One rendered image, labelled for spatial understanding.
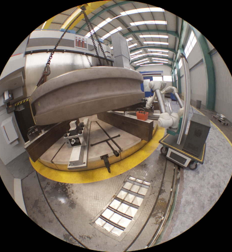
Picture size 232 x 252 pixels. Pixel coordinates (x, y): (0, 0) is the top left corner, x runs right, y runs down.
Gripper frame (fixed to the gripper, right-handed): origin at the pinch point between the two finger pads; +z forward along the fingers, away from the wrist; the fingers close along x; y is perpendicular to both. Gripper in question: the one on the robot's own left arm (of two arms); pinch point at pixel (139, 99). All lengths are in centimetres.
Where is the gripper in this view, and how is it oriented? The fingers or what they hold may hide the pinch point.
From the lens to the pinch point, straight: 204.2
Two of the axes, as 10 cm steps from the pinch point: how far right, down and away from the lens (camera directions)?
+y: -1.2, -9.1, -4.0
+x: -7.0, 3.6, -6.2
